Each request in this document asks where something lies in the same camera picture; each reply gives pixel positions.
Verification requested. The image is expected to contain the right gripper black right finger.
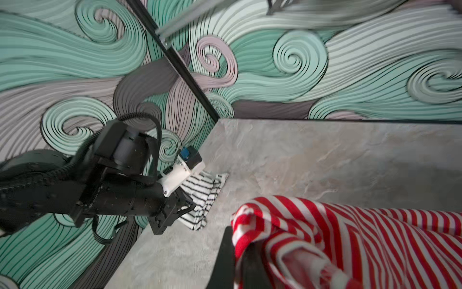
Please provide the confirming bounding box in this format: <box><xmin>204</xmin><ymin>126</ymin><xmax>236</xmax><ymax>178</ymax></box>
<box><xmin>242</xmin><ymin>249</ymin><xmax>272</xmax><ymax>289</ymax></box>

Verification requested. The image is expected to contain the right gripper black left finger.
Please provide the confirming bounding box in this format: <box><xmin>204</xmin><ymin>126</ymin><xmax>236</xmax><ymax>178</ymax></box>
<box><xmin>206</xmin><ymin>226</ymin><xmax>235</xmax><ymax>289</ymax></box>

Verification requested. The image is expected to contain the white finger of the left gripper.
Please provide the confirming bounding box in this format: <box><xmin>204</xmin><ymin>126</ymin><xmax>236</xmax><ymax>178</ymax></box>
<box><xmin>158</xmin><ymin>146</ymin><xmax>205</xmax><ymax>197</ymax></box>

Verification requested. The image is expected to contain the red white striped tank top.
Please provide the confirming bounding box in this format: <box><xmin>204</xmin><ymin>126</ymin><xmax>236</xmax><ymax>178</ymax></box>
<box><xmin>231</xmin><ymin>196</ymin><xmax>462</xmax><ymax>289</ymax></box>

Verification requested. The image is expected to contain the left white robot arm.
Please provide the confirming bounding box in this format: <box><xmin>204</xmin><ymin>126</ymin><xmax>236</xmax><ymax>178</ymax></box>
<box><xmin>1</xmin><ymin>113</ymin><xmax>205</xmax><ymax>236</ymax></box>

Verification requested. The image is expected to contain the black white striped tank top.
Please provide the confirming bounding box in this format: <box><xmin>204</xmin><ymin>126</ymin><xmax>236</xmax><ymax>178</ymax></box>
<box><xmin>179</xmin><ymin>172</ymin><xmax>229</xmax><ymax>231</ymax></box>

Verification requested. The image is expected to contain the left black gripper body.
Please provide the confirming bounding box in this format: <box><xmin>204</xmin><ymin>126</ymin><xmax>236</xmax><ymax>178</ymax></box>
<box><xmin>70</xmin><ymin>120</ymin><xmax>196</xmax><ymax>235</ymax></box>

